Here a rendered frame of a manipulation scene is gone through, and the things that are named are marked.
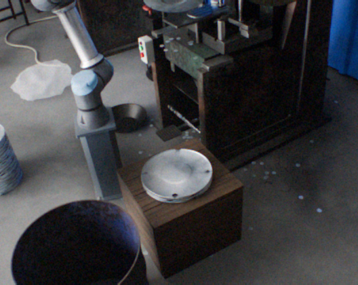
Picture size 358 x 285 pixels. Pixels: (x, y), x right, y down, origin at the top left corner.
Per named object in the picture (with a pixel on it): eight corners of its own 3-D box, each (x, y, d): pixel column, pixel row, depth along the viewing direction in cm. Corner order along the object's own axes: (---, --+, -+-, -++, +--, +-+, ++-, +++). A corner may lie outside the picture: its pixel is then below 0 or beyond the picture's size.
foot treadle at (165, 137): (165, 148, 216) (163, 140, 213) (156, 139, 223) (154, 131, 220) (249, 110, 237) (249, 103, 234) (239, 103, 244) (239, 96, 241)
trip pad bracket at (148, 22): (156, 51, 218) (151, 17, 206) (148, 45, 225) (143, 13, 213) (165, 48, 220) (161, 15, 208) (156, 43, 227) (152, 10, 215)
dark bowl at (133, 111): (113, 145, 240) (111, 136, 236) (95, 122, 261) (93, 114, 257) (156, 127, 251) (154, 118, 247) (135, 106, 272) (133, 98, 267)
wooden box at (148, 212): (164, 279, 165) (154, 228, 143) (128, 222, 192) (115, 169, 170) (241, 239, 178) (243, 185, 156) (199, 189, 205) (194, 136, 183)
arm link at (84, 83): (72, 108, 174) (64, 82, 166) (84, 92, 184) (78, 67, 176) (95, 110, 171) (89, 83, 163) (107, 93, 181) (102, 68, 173)
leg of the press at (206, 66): (211, 183, 208) (203, 17, 152) (199, 171, 216) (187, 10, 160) (331, 121, 241) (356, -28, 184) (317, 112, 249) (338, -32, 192)
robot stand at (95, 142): (97, 204, 203) (75, 136, 175) (93, 180, 217) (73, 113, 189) (131, 195, 206) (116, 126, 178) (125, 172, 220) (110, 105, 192)
